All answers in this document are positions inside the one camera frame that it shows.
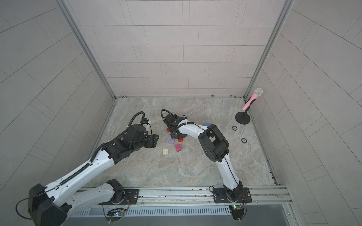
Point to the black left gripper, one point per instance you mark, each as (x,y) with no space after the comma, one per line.
(152,141)

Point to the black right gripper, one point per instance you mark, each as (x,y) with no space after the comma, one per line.
(175,133)

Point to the pink lego brick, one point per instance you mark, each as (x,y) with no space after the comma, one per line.
(178,148)

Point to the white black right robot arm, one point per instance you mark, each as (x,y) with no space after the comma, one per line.
(214,145)

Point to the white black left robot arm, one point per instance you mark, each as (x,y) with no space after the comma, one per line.
(53,204)

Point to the left green circuit board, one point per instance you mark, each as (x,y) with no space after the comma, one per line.
(116,213)

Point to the green circuit board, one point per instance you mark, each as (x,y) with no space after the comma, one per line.
(236,209)
(116,213)

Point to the pink toy microphone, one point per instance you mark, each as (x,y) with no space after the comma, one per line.
(257,93)

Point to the right green circuit board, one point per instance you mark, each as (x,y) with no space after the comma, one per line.
(236,209)

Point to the aluminium rail frame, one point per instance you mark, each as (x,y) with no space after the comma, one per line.
(168,196)

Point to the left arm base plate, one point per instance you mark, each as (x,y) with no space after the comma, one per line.
(123,197)

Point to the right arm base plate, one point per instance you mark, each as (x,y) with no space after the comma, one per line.
(225,195)

